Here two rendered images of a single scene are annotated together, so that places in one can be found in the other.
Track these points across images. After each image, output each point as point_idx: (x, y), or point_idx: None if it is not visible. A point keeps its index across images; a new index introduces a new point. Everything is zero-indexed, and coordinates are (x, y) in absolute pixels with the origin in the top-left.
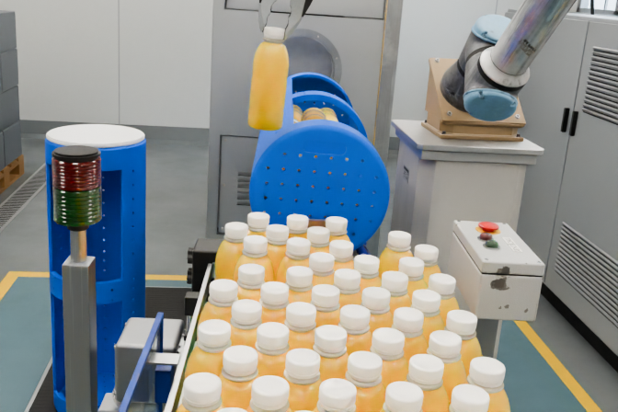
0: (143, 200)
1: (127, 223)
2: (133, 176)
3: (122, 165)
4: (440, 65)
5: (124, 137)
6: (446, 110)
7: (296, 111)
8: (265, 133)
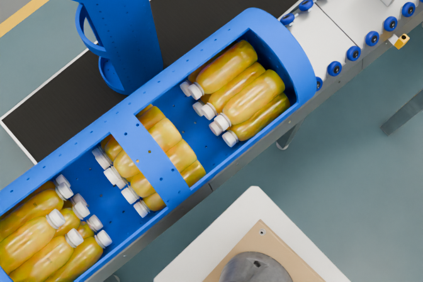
0: (123, 15)
1: (101, 29)
2: (99, 7)
3: (83, 0)
4: (259, 238)
5: None
6: (213, 281)
7: (214, 75)
8: (24, 174)
